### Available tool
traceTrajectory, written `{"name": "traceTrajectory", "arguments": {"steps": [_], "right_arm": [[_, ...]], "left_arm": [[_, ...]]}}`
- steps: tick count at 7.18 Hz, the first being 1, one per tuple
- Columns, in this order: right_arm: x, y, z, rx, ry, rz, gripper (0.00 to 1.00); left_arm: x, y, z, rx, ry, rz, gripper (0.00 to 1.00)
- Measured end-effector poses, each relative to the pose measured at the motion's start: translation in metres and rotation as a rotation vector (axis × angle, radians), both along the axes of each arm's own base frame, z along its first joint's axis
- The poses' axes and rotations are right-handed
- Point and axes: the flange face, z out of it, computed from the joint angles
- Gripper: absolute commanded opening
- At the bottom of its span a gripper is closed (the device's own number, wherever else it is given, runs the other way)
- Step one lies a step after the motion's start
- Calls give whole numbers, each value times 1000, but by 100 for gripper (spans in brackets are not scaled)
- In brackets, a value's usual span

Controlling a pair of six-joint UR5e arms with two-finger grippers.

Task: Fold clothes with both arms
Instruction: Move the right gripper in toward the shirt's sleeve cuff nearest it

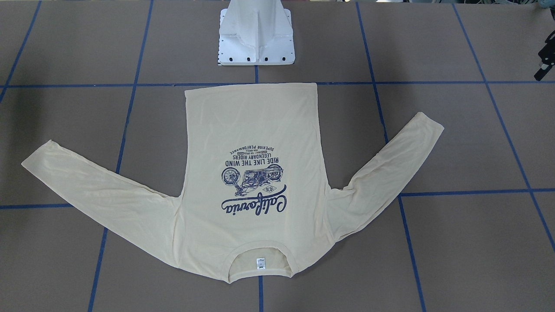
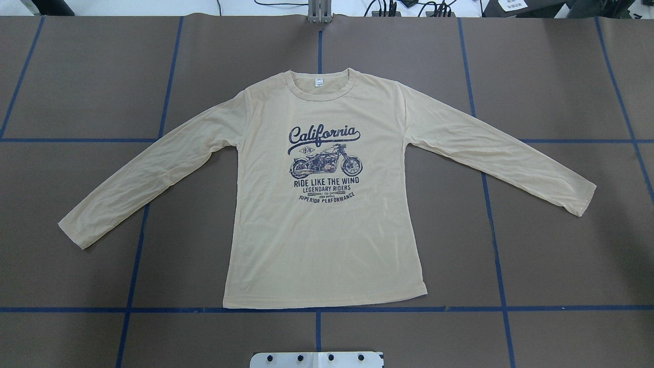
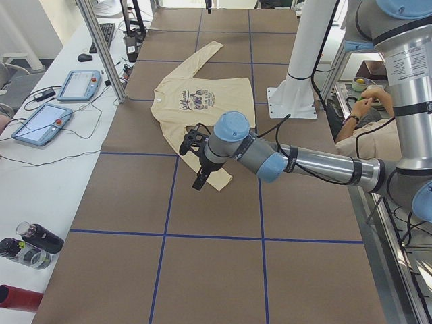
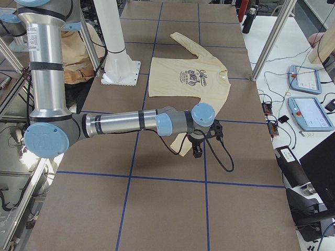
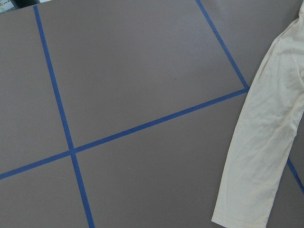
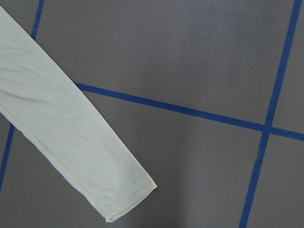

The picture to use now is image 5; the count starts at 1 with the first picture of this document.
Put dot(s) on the cream long-sleeve printed shirt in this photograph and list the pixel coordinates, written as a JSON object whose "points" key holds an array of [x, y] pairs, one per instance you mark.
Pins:
{"points": [[264, 134]]}

